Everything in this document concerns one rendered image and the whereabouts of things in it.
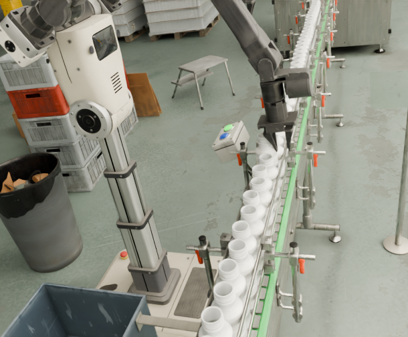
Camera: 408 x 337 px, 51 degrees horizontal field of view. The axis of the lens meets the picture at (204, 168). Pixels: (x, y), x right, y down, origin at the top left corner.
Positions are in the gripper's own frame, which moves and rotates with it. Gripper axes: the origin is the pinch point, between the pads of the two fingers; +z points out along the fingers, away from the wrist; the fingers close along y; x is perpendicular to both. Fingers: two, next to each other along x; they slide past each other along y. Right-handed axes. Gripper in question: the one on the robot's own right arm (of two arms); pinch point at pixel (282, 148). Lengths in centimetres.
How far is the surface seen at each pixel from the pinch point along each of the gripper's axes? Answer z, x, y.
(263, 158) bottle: 0.3, -4.7, -4.8
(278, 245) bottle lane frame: 16.1, -21.7, -1.0
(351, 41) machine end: 100, 436, 14
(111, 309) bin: 24, -39, -45
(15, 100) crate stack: 15, 132, -212
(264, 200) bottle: 3.5, -19.8, -2.6
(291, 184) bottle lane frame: 16.2, 5.8, -0.5
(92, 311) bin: 25, -38, -51
